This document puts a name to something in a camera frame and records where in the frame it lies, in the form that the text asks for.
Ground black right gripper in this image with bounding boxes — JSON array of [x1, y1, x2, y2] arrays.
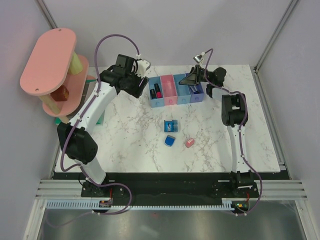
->
[[178, 65, 213, 87]]

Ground white blue marker pen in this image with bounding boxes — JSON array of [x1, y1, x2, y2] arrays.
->
[[189, 85, 199, 94]]

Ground black blue highlighter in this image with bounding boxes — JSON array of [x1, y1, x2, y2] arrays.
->
[[150, 89, 157, 100]]

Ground black pink highlighter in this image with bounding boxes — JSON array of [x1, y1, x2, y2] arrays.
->
[[154, 83, 162, 99]]

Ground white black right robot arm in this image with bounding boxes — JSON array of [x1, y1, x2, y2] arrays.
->
[[179, 64, 254, 197]]

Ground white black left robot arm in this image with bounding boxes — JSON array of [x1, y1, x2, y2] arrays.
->
[[57, 54, 151, 198]]

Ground purple drawer bin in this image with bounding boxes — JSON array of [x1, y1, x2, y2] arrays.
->
[[188, 83, 205, 104]]

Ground sky blue drawer bin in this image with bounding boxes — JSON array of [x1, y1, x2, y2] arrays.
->
[[173, 73, 191, 105]]

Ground pink drawer bin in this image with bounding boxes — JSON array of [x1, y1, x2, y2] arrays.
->
[[160, 74, 178, 106]]

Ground stack of books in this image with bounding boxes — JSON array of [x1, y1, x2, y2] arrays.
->
[[55, 75, 105, 126]]

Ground light blue drawer bin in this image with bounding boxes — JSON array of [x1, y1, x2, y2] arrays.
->
[[148, 76, 165, 108]]

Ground blue round tape jar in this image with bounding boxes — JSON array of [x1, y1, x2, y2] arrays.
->
[[164, 119, 179, 133]]

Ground brown block on shelf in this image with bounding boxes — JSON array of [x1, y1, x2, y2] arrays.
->
[[50, 85, 69, 102]]

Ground pink eraser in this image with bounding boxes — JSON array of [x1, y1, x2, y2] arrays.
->
[[185, 138, 195, 148]]

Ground pink tiered wooden shelf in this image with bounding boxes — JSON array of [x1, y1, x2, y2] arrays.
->
[[20, 28, 89, 123]]

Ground blue pencil sharpener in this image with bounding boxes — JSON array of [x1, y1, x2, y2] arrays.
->
[[164, 135, 176, 147]]

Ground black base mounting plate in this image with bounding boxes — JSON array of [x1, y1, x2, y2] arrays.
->
[[53, 170, 290, 205]]

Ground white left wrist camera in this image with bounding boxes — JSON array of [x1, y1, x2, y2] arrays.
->
[[136, 59, 151, 78]]

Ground white slotted cable duct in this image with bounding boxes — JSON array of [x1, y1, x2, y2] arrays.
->
[[46, 198, 251, 210]]

